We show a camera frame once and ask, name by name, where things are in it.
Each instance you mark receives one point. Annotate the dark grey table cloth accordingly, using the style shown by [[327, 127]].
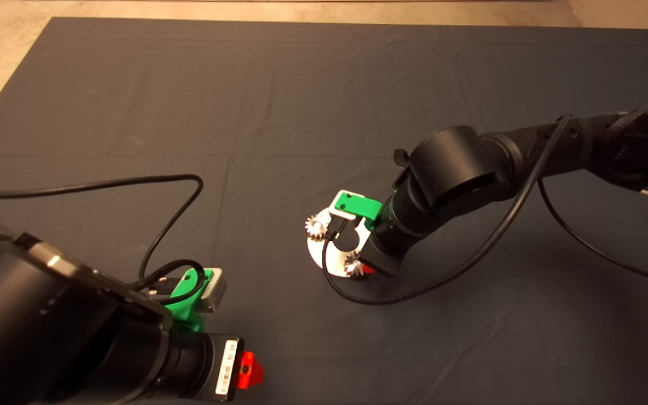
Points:
[[133, 84]]

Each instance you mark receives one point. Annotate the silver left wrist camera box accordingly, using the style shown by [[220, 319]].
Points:
[[215, 289]]

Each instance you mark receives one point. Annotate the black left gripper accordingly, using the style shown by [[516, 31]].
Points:
[[203, 365]]

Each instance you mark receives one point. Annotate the round metal carrier plate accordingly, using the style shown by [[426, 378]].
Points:
[[315, 250]]

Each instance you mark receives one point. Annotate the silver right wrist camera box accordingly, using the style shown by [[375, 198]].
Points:
[[335, 209]]

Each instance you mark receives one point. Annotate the green left camera mount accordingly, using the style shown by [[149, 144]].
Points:
[[186, 304]]

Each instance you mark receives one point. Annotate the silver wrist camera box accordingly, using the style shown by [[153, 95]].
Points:
[[215, 289], [335, 209]]

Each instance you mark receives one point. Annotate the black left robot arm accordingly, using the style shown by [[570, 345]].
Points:
[[37, 326]]

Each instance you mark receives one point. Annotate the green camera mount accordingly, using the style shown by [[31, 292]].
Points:
[[186, 304], [358, 205]]

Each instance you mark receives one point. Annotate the small steel planetary gear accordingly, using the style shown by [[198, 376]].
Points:
[[352, 264], [315, 228]]

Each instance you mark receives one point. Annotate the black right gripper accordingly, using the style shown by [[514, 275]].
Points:
[[383, 253]]

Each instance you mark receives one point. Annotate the green right camera mount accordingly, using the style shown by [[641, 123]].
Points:
[[358, 205]]

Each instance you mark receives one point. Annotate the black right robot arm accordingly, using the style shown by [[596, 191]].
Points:
[[459, 163]]

